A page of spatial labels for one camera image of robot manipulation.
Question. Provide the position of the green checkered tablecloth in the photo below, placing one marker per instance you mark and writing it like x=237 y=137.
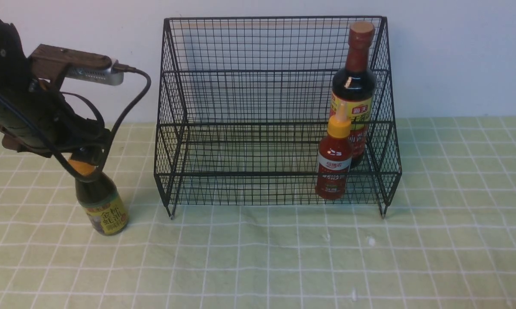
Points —
x=448 y=241

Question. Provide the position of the oyster sauce bottle yellow cap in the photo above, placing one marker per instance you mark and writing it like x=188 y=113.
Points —
x=102 y=204

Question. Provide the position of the dark soy sauce bottle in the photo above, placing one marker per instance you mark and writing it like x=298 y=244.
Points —
x=355 y=85

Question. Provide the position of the black wire mesh rack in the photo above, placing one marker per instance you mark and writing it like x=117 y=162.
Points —
x=244 y=102

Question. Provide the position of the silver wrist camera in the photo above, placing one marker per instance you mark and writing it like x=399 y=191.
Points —
x=56 y=64

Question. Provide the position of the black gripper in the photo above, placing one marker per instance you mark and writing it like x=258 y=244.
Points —
x=32 y=108

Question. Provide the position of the red chili sauce bottle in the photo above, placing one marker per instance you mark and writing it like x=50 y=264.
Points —
x=334 y=156

